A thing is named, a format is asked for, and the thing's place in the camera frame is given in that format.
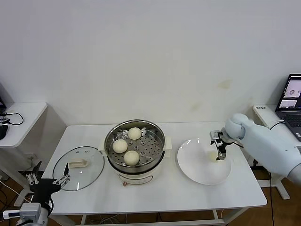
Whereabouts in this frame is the white side table with mouse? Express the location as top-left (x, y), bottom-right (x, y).
top-left (0, 102), bottom-right (68, 207)

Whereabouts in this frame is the round white plate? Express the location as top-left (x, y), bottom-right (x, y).
top-left (177, 138), bottom-right (232, 186)

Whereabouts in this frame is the stainless steel steamer basket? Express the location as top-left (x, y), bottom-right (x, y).
top-left (104, 120), bottom-right (166, 167)

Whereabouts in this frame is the white rectangular work table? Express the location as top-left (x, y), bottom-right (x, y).
top-left (26, 121), bottom-right (268, 226)

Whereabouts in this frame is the cream electric cooker pot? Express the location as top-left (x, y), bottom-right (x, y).
top-left (98, 137), bottom-right (173, 186)

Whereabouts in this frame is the white floor cable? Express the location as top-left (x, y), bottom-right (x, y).
top-left (0, 180), bottom-right (31, 203)

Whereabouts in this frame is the white laptop cable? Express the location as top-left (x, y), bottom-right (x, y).
top-left (269, 120), bottom-right (285, 129)

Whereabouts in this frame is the black laptop with pink screen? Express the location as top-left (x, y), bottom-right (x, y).
top-left (0, 82), bottom-right (8, 113)

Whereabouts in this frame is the grey open laptop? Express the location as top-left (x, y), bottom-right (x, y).
top-left (275, 74), bottom-right (301, 142)

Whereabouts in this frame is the white side table with grey laptop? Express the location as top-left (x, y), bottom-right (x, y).
top-left (232, 105), bottom-right (301, 201)

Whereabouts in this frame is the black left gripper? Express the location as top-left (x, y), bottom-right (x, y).
top-left (26, 161), bottom-right (71, 205)

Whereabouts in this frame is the white steamed baozi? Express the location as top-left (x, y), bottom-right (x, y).
top-left (123, 150), bottom-right (140, 166)
top-left (112, 139), bottom-right (129, 153)
top-left (127, 127), bottom-right (143, 141)
top-left (208, 150), bottom-right (221, 163)

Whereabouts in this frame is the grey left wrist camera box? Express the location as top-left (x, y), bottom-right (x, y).
top-left (2, 202), bottom-right (42, 221)

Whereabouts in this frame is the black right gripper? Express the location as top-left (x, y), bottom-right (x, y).
top-left (210, 128), bottom-right (230, 161)

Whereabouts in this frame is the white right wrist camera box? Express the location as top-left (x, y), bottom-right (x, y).
top-left (210, 130), bottom-right (222, 142)

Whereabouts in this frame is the black cable with adapter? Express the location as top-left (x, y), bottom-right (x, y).
top-left (253, 121), bottom-right (285, 226)

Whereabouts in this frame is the thin black looped cable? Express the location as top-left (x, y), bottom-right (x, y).
top-left (0, 112), bottom-right (24, 125)

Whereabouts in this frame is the round glass pot lid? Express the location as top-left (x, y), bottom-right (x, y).
top-left (52, 145), bottom-right (105, 191)

